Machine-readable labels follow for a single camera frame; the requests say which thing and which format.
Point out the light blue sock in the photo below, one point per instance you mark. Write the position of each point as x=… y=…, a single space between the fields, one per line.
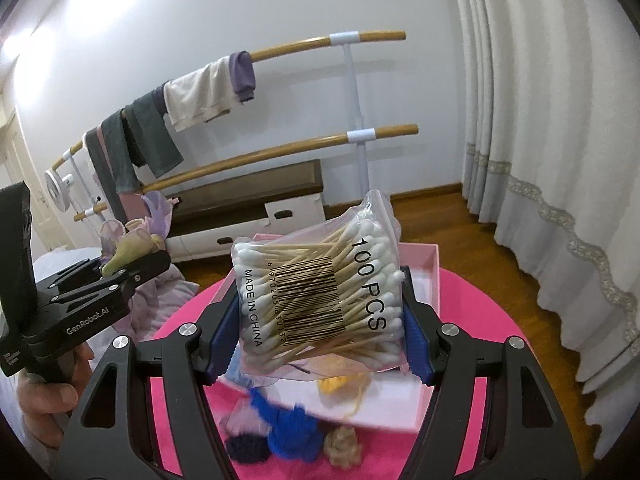
x=234 y=374

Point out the person's left hand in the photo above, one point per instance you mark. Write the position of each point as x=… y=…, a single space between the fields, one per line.
x=40 y=402

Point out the wooden ballet barre rack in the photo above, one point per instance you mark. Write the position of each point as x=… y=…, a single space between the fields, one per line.
x=360 y=136

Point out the purple garment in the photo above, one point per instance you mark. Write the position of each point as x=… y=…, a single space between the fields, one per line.
x=242 y=76

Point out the white fan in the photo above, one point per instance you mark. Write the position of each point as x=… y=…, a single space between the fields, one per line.
x=59 y=189

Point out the blue knitted toy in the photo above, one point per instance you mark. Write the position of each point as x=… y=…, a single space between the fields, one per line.
x=293 y=434

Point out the navy knitted scrunchie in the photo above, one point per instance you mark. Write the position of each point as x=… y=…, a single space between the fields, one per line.
x=248 y=449

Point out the pastel organza scrunchie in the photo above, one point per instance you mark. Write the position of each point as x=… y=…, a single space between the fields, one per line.
x=147 y=221

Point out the grey pink towel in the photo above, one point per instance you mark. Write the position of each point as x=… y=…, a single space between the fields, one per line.
x=115 y=185

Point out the white storage drawer left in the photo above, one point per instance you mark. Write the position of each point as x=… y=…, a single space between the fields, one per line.
x=202 y=245

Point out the white storage drawer right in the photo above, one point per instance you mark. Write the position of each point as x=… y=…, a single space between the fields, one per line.
x=293 y=214

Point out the cotton swab bag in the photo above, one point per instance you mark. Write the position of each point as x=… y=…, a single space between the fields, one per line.
x=326 y=300

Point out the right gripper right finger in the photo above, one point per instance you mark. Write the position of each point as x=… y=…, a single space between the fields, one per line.
x=492 y=414

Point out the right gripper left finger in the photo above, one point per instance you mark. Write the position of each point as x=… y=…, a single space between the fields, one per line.
x=145 y=413

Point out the lilac organza scrunchie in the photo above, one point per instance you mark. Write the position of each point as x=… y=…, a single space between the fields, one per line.
x=244 y=419

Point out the beige satin scrunchie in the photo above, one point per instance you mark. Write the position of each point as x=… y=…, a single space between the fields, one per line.
x=342 y=448

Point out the cream garment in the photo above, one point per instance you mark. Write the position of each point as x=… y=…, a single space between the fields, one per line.
x=200 y=96

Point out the dark green towel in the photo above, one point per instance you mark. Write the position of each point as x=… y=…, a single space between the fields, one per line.
x=137 y=136

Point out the white curtain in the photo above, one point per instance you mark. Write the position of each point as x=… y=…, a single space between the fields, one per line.
x=552 y=161

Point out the yellow crocheted fish toy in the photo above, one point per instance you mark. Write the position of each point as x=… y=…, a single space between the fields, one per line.
x=344 y=392

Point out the white storage drawer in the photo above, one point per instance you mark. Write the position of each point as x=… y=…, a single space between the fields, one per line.
x=293 y=214
x=202 y=245

